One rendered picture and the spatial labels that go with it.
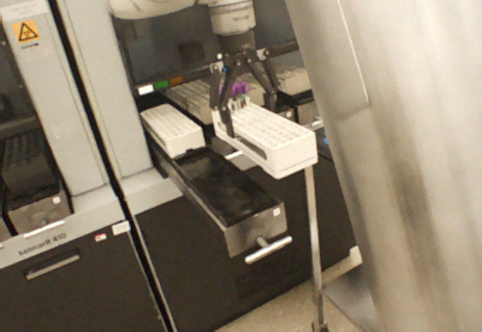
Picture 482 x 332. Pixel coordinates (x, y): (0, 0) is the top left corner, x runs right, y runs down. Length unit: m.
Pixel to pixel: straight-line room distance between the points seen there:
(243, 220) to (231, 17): 0.39
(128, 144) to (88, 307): 0.50
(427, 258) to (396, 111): 0.07
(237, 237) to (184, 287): 0.60
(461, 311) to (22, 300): 1.13
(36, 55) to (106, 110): 0.22
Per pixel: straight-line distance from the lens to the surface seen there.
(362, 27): 0.17
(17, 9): 1.04
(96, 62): 1.06
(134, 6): 0.72
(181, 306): 1.38
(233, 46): 0.80
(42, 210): 1.07
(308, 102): 1.26
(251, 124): 0.86
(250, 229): 0.76
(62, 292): 1.22
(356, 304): 1.28
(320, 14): 0.18
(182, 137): 1.01
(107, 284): 1.23
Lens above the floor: 1.25
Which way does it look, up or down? 26 degrees down
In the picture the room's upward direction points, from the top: 10 degrees counter-clockwise
